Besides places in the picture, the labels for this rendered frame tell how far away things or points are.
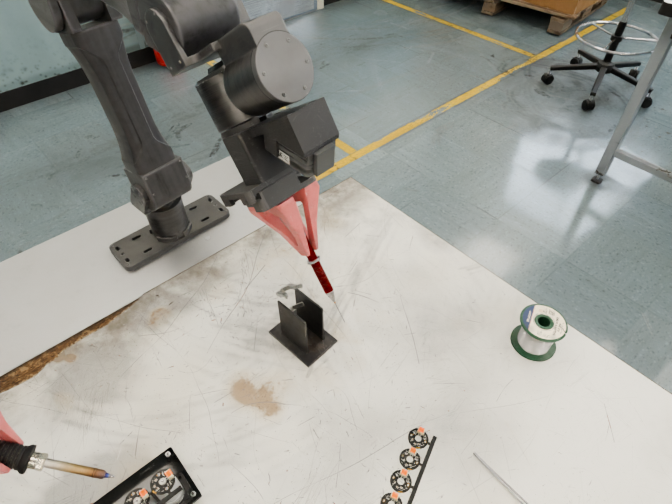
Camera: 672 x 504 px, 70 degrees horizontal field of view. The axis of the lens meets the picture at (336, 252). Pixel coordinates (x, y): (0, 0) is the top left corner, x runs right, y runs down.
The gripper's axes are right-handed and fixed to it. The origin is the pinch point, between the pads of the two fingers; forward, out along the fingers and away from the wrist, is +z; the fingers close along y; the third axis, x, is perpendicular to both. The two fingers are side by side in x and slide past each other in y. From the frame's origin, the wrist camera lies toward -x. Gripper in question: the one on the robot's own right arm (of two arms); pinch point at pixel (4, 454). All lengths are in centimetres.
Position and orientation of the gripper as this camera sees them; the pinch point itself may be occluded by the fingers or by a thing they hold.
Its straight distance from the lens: 54.7
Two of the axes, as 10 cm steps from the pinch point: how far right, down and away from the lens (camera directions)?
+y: 0.7, -7.2, 6.9
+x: -8.8, 2.8, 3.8
